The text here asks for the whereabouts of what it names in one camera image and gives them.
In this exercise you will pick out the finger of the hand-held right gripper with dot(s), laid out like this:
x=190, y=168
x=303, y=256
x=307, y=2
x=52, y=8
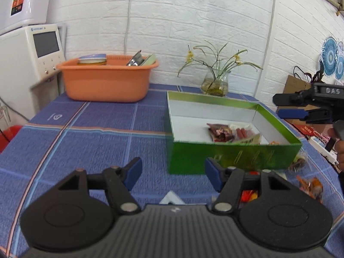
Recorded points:
x=290, y=99
x=291, y=114

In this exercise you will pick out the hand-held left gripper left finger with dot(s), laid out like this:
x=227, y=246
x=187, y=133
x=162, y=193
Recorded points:
x=133, y=173

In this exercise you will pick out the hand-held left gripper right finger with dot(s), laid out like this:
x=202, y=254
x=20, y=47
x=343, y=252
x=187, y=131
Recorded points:
x=213, y=174

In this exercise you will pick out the green cardboard box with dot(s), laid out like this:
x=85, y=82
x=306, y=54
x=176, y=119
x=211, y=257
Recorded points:
x=193, y=156

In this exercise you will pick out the dark red snack packet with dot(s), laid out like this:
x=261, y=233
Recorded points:
x=219, y=133

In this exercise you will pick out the small red snack packet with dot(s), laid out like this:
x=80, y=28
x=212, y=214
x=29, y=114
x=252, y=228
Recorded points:
x=250, y=196

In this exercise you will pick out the clear brown snack packet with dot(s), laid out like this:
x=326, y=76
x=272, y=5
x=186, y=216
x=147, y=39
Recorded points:
x=298, y=162

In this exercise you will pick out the red sausage packet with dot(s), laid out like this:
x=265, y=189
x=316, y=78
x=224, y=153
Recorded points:
x=242, y=131

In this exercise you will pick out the clear orange snack packet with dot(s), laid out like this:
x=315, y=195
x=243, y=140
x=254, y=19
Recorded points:
x=311, y=189

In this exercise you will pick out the person's right hand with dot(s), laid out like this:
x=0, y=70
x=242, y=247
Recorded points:
x=340, y=156

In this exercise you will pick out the brown paper bag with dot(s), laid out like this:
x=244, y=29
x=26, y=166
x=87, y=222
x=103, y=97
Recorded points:
x=293, y=84

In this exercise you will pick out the red envelope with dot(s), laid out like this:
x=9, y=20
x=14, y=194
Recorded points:
x=306, y=130

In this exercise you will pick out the purple leaf plant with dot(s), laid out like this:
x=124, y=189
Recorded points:
x=317, y=75

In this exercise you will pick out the medium blue paper fan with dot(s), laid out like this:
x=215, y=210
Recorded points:
x=340, y=67

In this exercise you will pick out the black charger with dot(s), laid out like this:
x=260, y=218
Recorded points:
x=331, y=145

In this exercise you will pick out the white power strip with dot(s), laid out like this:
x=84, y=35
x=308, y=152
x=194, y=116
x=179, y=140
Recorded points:
x=318, y=146

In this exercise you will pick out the large blue paper fan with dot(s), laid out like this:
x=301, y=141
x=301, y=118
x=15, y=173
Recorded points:
x=329, y=56

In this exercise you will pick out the blue plaid tablecloth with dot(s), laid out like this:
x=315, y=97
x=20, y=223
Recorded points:
x=80, y=145

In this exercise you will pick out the glass vase with orchid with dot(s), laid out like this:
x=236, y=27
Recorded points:
x=215, y=86

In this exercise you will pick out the orange plastic basin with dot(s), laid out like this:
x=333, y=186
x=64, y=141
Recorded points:
x=107, y=83

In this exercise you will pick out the silver packets in basin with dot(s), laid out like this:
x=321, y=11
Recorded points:
x=135, y=59

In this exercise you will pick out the pale green plate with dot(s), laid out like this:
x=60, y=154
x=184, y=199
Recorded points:
x=150, y=60

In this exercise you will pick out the blue lidded tin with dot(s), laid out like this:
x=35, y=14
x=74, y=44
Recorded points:
x=92, y=59

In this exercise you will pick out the red plastic container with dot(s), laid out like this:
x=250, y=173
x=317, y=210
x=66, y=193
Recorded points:
x=10, y=138

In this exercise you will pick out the white appliance with screen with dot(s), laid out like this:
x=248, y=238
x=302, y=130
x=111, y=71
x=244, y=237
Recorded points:
x=16, y=59

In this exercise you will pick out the white water purifier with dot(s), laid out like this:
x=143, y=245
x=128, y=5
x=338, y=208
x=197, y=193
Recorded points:
x=29, y=2

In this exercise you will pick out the white wall pipe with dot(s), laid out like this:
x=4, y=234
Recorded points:
x=270, y=32

